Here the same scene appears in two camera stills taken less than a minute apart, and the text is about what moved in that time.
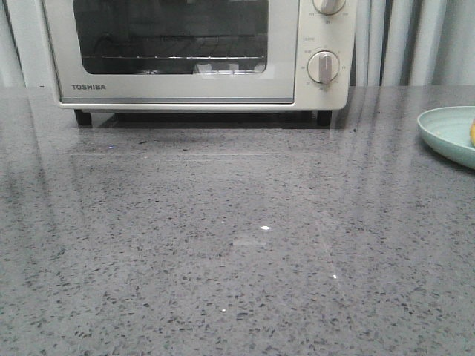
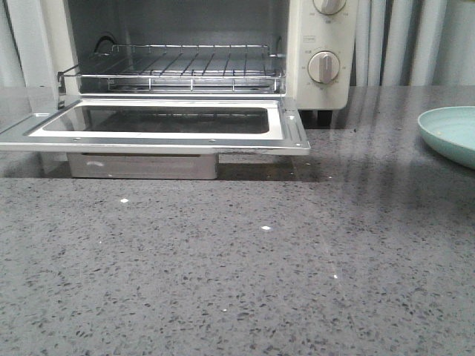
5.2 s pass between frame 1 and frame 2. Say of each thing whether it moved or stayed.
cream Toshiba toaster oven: stayed
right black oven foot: stayed
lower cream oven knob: stayed
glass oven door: moved
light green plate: stayed
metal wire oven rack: moved
